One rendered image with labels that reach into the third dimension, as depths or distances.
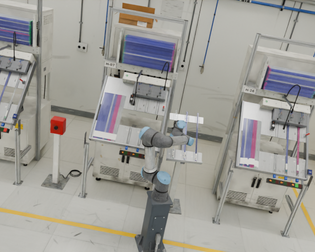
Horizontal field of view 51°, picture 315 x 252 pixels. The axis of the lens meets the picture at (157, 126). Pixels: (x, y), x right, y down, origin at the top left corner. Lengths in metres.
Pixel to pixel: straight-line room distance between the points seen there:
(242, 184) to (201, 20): 2.30
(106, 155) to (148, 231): 1.09
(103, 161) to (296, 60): 2.29
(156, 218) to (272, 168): 1.24
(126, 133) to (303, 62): 1.93
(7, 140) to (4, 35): 1.14
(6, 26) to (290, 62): 2.89
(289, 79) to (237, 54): 1.54
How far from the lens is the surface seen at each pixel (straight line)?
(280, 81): 3.53
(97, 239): 3.25
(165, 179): 2.75
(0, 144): 4.13
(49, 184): 3.86
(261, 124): 3.54
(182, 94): 5.05
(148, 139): 2.53
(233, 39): 4.89
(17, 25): 3.72
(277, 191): 3.93
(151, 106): 3.39
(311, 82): 3.62
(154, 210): 2.88
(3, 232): 3.36
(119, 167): 3.75
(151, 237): 3.09
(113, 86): 3.50
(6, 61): 3.78
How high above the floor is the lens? 2.28
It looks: 25 degrees down
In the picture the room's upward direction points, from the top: 10 degrees clockwise
